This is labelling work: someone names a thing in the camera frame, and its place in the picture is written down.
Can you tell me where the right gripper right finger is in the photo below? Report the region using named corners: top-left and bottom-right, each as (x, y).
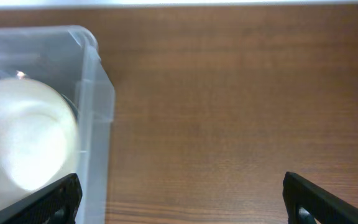
top-left (283, 172), bottom-right (358, 224)

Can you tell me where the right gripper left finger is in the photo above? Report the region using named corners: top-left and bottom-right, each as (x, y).
top-left (0, 173), bottom-right (83, 224)

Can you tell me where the cream white bowl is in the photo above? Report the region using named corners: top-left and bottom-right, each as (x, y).
top-left (0, 78), bottom-right (79, 210)

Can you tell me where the clear plastic storage container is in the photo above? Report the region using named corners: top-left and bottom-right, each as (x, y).
top-left (0, 26), bottom-right (115, 223)

